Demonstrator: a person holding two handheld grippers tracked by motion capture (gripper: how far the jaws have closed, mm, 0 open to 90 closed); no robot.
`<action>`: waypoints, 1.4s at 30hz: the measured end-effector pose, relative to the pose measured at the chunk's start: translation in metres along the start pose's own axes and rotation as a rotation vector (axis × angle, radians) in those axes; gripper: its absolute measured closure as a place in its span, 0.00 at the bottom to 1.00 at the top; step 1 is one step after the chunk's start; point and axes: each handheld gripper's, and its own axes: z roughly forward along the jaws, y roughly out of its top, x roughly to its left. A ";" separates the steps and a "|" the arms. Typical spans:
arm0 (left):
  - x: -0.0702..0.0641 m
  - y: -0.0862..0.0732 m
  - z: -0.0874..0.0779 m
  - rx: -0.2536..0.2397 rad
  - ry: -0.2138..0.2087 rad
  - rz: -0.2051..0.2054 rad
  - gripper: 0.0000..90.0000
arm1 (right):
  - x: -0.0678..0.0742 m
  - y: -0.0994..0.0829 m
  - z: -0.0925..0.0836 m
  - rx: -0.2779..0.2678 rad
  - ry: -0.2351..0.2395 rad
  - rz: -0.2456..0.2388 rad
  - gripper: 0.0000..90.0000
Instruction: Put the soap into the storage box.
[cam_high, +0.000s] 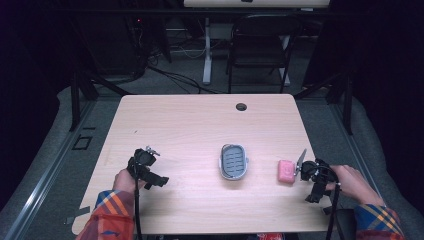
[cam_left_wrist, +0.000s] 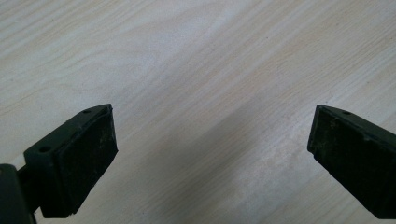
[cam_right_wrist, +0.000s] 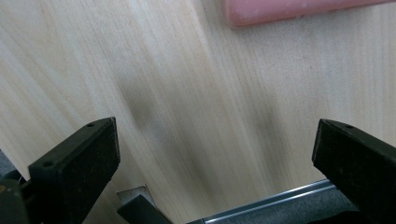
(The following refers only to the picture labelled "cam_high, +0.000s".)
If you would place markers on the person's left hand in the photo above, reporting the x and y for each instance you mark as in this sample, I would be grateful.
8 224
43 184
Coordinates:
125 181

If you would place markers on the white desk with legs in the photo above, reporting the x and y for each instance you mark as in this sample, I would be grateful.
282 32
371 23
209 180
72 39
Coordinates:
207 50

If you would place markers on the pink soap bar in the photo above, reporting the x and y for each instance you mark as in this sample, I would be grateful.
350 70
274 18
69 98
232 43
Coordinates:
286 171

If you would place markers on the black folding chair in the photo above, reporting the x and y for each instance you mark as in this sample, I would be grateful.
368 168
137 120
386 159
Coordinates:
260 43

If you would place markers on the grey soap dish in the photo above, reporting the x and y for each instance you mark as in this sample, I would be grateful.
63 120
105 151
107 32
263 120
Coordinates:
233 162

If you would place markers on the grey tape strip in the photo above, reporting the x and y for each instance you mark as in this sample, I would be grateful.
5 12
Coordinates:
78 215

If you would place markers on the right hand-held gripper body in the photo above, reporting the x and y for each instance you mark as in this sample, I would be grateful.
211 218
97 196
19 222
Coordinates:
316 176

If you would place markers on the black metal stand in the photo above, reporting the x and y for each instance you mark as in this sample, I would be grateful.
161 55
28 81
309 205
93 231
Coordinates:
80 96
343 96

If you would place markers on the red cloth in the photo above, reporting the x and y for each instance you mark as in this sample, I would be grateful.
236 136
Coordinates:
270 236

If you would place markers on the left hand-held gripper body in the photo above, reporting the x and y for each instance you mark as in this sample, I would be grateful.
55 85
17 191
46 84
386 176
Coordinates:
144 168

